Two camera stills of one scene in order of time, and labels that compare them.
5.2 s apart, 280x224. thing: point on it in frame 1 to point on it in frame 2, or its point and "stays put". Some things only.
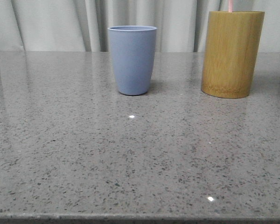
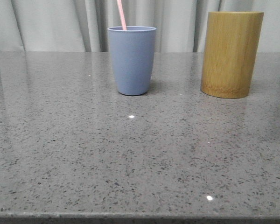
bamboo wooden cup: (232, 43) stays put
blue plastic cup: (133, 48) stays put
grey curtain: (82, 25) stays put
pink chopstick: (230, 6) to (122, 15)
